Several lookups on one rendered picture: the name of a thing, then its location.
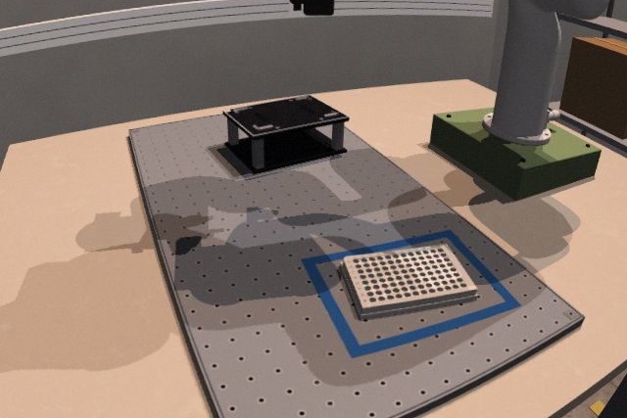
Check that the blue tape rectangle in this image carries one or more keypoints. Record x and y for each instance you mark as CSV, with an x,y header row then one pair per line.
x,y
344,329

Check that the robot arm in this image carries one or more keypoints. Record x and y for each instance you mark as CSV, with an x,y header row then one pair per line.
x,y
532,45

